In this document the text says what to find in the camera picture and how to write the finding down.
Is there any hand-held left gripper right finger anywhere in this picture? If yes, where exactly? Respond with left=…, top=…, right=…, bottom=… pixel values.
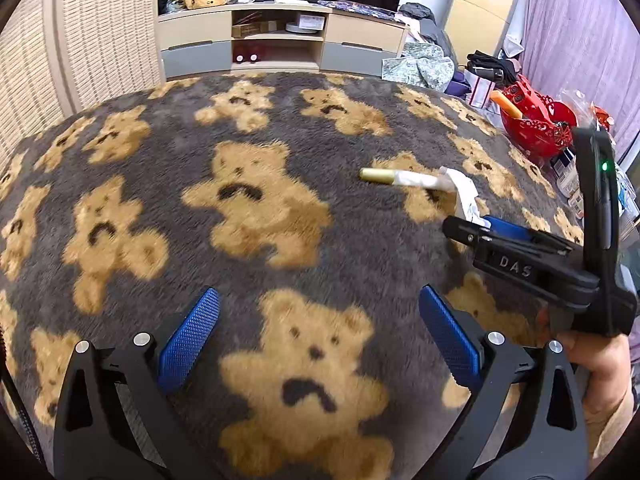
left=418, top=284, right=592, bottom=480

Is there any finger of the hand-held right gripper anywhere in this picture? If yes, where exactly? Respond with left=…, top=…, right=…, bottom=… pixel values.
left=481, top=215, right=586, bottom=252
left=442, top=215, right=576, bottom=262

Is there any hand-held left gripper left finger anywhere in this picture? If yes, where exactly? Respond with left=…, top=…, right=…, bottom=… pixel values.
left=52, top=287, right=222, bottom=480

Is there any person's right hand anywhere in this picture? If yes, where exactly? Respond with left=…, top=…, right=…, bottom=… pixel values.
left=536, top=305, right=634, bottom=417

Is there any white tube with gold cap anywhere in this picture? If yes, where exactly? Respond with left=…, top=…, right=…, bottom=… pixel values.
left=359, top=166, right=451, bottom=192

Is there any red openwork basket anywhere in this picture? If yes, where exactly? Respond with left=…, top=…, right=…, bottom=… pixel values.
left=500, top=73, right=577, bottom=157

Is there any orange stick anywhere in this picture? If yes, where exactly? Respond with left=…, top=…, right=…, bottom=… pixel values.
left=489, top=91, right=524, bottom=119

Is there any crinkled clear plastic wrapper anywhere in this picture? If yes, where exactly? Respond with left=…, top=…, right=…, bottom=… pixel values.
left=556, top=87, right=599, bottom=127

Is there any white striped gift bag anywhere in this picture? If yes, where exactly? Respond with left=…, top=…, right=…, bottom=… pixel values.
left=462, top=67, right=497, bottom=109

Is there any bear-printed fleece blanket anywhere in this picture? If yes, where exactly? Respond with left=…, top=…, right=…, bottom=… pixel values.
left=0, top=71, right=601, bottom=480

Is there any black folded garment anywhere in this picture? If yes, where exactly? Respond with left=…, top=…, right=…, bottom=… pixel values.
left=467, top=50, right=522, bottom=84

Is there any camouflage cloth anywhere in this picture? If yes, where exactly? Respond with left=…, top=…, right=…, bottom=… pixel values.
left=382, top=42, right=459, bottom=92

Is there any purple curtain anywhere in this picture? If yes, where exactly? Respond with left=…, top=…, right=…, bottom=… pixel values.
left=519, top=0, right=640, bottom=163

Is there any dark clothes pile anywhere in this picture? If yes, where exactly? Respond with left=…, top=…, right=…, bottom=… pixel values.
left=398, top=2, right=454, bottom=54

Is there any wooden cabinet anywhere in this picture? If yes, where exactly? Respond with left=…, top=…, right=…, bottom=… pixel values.
left=451, top=0, right=527, bottom=63

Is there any floral cloth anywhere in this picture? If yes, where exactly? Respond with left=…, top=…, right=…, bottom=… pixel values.
left=320, top=0, right=397, bottom=17

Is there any beige and grey television stand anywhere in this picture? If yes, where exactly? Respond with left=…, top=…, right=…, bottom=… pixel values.
left=157, top=2, right=410, bottom=81

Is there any brown flat box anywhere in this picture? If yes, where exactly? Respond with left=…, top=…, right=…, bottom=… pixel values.
left=232, top=20, right=279, bottom=39

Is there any wicker panel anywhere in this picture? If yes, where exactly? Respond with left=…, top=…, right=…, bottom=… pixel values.
left=0, top=0, right=167, bottom=161

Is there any black braided cable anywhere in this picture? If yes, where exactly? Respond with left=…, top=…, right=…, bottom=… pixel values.
left=0, top=327, right=47, bottom=467

